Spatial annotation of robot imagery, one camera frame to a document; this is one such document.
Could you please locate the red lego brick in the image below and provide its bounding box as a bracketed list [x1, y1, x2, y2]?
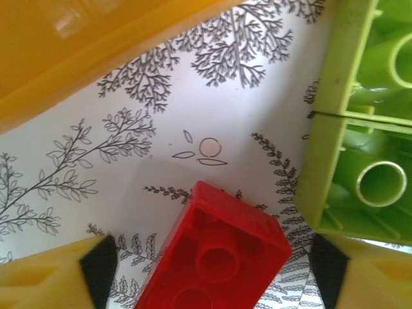
[133, 180, 294, 309]

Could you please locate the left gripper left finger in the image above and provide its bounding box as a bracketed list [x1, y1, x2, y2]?
[0, 234, 120, 309]

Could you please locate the yellow plastic bin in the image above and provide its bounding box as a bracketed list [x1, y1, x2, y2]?
[0, 0, 248, 136]

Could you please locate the floral print table cover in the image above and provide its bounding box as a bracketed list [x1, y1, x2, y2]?
[0, 0, 412, 309]

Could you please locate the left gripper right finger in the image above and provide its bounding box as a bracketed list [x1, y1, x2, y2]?
[307, 233, 412, 309]

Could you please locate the green lego brick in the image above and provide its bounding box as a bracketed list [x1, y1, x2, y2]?
[294, 112, 412, 247]
[314, 0, 412, 125]

